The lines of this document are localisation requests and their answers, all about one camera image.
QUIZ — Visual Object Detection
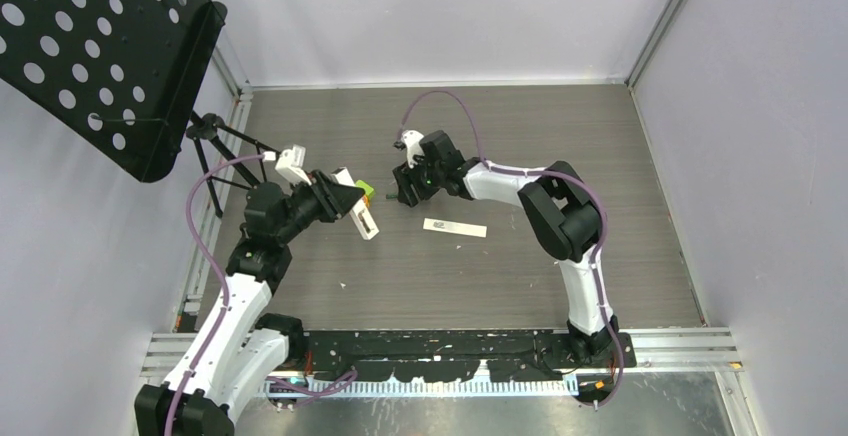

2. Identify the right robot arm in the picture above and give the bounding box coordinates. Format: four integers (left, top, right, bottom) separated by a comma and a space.
392, 130, 618, 367

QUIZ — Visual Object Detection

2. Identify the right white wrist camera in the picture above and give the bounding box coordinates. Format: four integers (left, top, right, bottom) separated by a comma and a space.
394, 130, 425, 169

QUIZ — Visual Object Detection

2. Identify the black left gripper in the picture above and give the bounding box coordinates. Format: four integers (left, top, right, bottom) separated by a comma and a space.
276, 170, 363, 245

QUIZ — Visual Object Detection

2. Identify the green block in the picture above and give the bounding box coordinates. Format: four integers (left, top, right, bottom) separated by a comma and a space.
355, 180, 375, 200

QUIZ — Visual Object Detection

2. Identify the black music stand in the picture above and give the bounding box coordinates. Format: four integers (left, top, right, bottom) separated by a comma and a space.
1, 0, 249, 183

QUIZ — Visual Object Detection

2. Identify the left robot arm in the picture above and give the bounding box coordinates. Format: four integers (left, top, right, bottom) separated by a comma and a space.
134, 167, 366, 435

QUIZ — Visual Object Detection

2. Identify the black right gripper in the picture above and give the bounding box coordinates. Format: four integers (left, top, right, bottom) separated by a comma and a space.
393, 151, 444, 209

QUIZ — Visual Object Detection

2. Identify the long white remote cover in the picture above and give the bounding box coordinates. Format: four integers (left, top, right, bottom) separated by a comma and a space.
423, 218, 488, 238

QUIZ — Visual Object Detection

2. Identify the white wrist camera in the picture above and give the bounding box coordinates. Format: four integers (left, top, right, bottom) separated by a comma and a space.
394, 130, 425, 169
263, 145, 313, 186

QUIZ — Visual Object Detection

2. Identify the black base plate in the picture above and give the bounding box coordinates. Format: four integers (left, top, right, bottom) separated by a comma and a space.
279, 329, 636, 383

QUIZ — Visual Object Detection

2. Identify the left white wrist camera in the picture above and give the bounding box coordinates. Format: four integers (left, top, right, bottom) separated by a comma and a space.
263, 145, 313, 186

